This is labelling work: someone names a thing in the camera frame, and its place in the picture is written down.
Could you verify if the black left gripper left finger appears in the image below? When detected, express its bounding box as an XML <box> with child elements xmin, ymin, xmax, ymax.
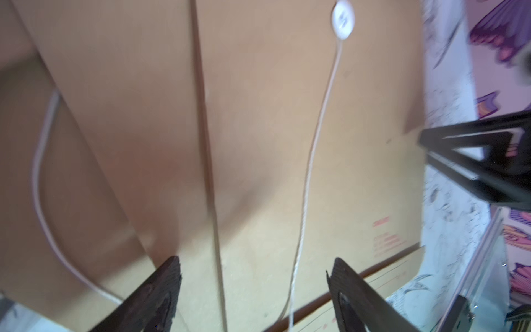
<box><xmin>91</xmin><ymin>256</ymin><xmax>182</xmax><ymax>332</ymax></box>

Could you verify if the brown kraft file bag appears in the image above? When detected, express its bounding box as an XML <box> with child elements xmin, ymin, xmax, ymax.
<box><xmin>14</xmin><ymin>1</ymin><xmax>424</xmax><ymax>331</ymax></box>
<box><xmin>1</xmin><ymin>57</ymin><xmax>154</xmax><ymax>331</ymax></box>

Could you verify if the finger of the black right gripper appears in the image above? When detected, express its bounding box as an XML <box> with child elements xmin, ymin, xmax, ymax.
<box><xmin>419</xmin><ymin>111</ymin><xmax>530</xmax><ymax>210</ymax></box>

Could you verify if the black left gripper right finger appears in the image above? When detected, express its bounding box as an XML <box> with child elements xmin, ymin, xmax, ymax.
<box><xmin>326</xmin><ymin>257</ymin><xmax>417</xmax><ymax>332</ymax></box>

